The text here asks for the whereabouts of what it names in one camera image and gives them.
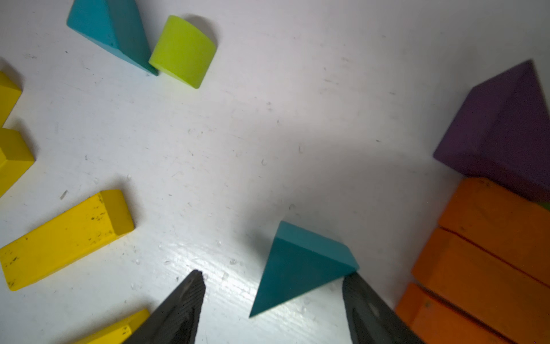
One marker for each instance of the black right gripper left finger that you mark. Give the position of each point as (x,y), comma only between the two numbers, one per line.
(176,320)

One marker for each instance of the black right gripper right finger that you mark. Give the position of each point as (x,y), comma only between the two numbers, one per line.
(370,319)

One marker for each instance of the orange long block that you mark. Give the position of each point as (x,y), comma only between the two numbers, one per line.
(436,322)
(481,285)

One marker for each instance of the teal triangle block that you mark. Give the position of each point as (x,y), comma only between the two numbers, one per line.
(116,26)
(300,261)

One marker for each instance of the light green small block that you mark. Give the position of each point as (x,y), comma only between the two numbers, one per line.
(183,52)

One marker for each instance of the yellow block centre lower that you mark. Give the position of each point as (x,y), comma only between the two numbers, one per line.
(118,332)

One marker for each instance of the yellow block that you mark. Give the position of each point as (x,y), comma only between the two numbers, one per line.
(118,332)
(16,158)
(74,234)
(11,90)

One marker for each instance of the yellow block centre upper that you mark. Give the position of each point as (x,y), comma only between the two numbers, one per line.
(74,234)

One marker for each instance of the yellow block far left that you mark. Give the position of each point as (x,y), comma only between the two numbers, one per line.
(11,90)

